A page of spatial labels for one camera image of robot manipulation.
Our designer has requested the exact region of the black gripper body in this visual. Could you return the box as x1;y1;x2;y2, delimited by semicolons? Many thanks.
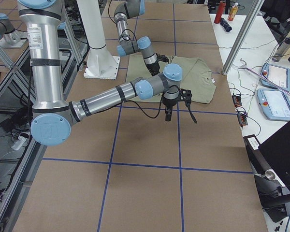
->
146;61;160;73
162;97;179;108

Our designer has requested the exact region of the olive green long-sleeve shirt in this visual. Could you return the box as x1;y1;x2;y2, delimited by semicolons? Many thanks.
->
126;55;216;104

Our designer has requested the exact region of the dark blue folded umbrella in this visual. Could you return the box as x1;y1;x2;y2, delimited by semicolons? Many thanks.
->
220;18;232;32

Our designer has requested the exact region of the white reacher grabber stick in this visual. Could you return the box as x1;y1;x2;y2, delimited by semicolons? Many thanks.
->
240;58;290;96

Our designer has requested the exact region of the red cylindrical bottle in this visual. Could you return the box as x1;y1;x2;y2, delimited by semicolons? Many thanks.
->
214;0;226;24

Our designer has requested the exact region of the orange drink bottle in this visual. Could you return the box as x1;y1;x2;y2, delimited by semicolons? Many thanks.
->
228;2;238;21

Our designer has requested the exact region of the blue teach pendant near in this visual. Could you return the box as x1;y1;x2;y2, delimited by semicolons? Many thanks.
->
257;89;290;122

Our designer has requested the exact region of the blue teach pendant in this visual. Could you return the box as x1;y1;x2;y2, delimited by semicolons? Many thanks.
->
257;89;290;122
261;64;290;91

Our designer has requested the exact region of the blue teach pendant far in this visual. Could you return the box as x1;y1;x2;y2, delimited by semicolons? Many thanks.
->
261;64;290;91

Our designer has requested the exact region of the black laptop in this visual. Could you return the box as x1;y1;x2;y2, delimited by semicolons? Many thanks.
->
259;121;290;191

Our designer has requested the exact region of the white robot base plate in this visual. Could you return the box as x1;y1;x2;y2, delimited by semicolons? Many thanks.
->
84;54;120;80

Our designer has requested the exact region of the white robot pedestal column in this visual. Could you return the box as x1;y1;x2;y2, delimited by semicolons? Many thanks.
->
77;0;106;50

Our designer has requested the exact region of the grey aluminium frame post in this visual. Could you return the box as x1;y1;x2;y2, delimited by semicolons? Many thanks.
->
222;0;264;75

